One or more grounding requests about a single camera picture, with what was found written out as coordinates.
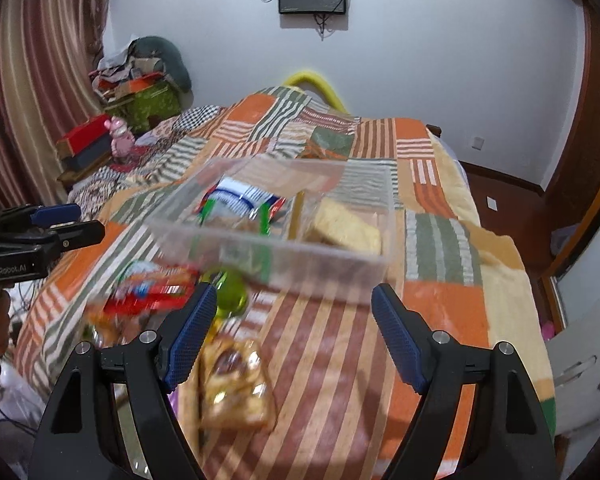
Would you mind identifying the red box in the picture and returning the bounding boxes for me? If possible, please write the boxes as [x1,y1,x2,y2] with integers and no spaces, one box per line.
[56,114,114,157]

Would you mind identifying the clear plastic bag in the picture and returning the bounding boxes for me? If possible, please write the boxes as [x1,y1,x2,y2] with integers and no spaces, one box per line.
[0,357,48,433]

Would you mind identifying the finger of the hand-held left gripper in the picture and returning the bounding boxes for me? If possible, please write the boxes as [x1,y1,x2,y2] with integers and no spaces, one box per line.
[45,220,106,252]
[29,203,82,227]

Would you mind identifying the brown wooden door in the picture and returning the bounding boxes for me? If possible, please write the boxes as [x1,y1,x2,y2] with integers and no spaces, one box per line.
[544,4,600,223]

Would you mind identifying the orange snack packet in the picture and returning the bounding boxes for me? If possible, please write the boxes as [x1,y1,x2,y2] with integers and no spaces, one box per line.
[84,309,146,348]

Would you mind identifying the striped brown curtain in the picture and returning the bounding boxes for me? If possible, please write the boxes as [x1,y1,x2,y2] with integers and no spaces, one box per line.
[0,0,115,213]

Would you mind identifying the orange striped patchwork blanket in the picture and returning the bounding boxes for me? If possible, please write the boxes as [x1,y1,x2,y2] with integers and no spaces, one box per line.
[10,85,557,467]

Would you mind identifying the clear packet of brown snacks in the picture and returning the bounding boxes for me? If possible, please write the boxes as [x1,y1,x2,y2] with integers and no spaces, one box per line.
[196,336,277,432]

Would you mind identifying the pink toy figure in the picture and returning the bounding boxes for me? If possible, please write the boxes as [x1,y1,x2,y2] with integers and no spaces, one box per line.
[102,116,137,162]

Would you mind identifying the clear plastic container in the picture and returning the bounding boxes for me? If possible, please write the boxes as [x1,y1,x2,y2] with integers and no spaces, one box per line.
[145,154,400,306]

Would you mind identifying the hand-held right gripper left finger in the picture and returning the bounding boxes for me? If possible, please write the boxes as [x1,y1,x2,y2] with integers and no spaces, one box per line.
[30,284,218,480]

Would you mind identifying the yellow sponge cake block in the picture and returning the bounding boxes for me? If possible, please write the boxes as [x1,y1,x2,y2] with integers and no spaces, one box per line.
[301,197,384,257]

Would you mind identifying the clear green-edged snack packet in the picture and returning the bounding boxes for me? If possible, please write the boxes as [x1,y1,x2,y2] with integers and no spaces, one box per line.
[189,200,275,273]

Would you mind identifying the red snack packet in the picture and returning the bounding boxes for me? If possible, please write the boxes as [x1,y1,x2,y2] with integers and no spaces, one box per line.
[87,259,202,322]

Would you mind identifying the dark grey box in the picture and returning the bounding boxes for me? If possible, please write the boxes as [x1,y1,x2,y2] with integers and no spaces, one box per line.
[59,136,115,183]

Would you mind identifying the green jelly cup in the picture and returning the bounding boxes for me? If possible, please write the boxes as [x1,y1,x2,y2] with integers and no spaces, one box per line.
[201,269,249,322]

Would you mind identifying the blue white snack packet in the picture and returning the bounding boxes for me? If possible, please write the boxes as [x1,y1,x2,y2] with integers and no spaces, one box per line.
[195,177,288,224]

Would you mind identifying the pile of clothes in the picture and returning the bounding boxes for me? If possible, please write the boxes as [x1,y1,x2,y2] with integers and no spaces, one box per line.
[88,35,193,100]

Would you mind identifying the checkered floral bed sheet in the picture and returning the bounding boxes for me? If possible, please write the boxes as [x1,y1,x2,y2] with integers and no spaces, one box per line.
[69,104,227,211]

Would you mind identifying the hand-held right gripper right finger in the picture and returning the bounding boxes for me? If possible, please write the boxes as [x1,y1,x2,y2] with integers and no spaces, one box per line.
[371,284,557,480]

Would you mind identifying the yellow hoop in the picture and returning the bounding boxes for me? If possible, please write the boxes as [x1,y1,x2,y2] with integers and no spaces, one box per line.
[282,72,352,112]

